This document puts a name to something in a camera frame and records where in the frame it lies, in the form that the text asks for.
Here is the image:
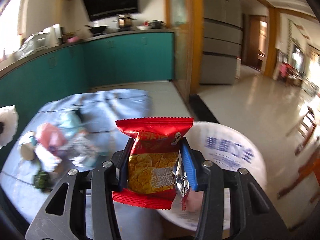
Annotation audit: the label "grey multi-door refrigerator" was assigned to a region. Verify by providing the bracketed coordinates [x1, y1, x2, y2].
[200, 0, 242, 85]

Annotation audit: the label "wooden sliding door frame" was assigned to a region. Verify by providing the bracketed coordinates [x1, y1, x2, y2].
[165, 0, 204, 102]

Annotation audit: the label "red yellow snack packet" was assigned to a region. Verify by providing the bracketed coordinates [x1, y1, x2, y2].
[112, 117, 194, 210]

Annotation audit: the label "pink tissue packet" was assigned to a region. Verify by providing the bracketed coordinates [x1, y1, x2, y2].
[36, 122, 67, 155]

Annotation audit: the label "black lidded pot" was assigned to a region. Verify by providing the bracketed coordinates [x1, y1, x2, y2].
[150, 20, 165, 29]

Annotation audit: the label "black wok pan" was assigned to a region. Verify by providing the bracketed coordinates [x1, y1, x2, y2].
[85, 25, 108, 35]

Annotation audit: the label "light blue checked tablecloth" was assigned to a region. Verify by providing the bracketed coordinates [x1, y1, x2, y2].
[1, 89, 163, 239]

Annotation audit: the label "white red bowl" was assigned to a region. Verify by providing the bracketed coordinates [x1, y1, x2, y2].
[137, 22, 151, 30]

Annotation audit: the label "teal kitchen base cabinets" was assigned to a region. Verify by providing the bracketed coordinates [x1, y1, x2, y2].
[0, 31, 176, 165]

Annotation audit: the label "white dish rack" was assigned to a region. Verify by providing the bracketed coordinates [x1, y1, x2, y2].
[15, 32, 49, 60]

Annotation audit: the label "green white packet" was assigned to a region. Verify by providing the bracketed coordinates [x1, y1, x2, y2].
[33, 170, 51, 190]

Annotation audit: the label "steel cooking pot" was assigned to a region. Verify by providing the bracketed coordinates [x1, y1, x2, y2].
[114, 14, 136, 29]

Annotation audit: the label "white plastic trash bag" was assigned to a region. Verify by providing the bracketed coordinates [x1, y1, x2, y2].
[157, 121, 267, 233]

